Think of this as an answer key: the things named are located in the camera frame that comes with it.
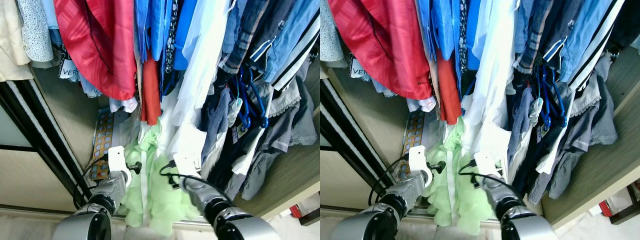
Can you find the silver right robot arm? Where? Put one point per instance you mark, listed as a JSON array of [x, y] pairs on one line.
[[200, 192], [500, 195]]

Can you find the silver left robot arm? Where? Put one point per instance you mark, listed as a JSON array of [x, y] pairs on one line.
[[111, 191], [410, 192]]

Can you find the light green ruffled garment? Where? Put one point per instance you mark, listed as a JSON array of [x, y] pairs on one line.
[[160, 200], [450, 200]]

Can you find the colourful dotted box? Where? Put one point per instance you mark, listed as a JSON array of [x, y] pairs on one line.
[[102, 145], [412, 137]]

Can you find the dark navy garment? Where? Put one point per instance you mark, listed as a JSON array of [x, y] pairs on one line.
[[235, 150], [525, 160]]

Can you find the orange-red garment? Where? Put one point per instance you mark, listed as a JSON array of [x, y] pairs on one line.
[[448, 90], [150, 90]]

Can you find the slate blue knit garment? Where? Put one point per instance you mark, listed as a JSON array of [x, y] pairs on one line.
[[521, 112], [218, 117]]

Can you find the wardrobe sliding door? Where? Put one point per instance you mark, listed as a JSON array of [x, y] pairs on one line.
[[20, 175], [335, 175]]

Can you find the white sheer garment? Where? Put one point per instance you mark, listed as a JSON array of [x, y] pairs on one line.
[[492, 75], [200, 75]]

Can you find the blue plastic hanger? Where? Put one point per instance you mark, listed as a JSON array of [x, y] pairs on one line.
[[550, 100], [247, 100]]

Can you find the grey garment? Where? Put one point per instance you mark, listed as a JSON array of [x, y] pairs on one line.
[[280, 140], [580, 145]]

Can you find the white cloth with black print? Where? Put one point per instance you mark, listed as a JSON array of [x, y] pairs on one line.
[[67, 67], [357, 70]]

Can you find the small red object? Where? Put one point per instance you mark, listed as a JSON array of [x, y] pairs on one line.
[[296, 211], [606, 207]]

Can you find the red satin garment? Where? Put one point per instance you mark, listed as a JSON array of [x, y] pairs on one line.
[[395, 45], [100, 45]]

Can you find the white lace-trim garment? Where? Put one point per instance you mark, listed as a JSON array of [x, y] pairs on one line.
[[585, 97], [285, 102]]

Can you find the bright blue garment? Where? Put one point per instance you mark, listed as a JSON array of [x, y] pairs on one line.
[[445, 30], [160, 30]]

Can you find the dark plaid shirt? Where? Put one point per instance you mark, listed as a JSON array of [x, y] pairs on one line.
[[245, 35], [535, 35]]

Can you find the white dotted garment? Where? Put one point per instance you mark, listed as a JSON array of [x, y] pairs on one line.
[[35, 30], [330, 35]]

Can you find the cream garment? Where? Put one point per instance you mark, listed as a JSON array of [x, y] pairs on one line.
[[10, 40]]

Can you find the light blue striped shirt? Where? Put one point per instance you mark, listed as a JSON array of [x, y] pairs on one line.
[[595, 40], [295, 40]]

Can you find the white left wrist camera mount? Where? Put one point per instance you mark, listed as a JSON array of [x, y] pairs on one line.
[[417, 157], [116, 157]]

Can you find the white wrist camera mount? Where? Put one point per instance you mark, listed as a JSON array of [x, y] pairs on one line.
[[487, 162], [417, 157], [187, 162], [116, 157]]

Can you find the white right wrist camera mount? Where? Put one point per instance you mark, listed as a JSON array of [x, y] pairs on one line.
[[487, 162], [187, 162]]

